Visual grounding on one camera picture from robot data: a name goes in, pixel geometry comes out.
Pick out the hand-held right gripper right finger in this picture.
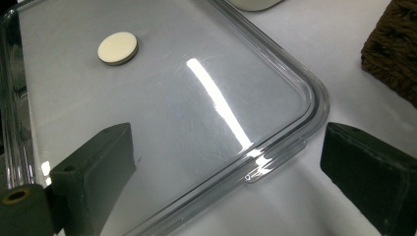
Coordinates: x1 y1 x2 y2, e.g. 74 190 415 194
320 121 417 236

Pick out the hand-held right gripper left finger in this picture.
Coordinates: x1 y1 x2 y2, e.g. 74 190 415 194
48 122 138 236

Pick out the clear lid with round knob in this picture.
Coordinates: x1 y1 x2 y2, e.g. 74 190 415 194
0 0 330 236

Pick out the brown wicker basket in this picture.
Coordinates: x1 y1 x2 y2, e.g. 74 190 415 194
360 0 417 109

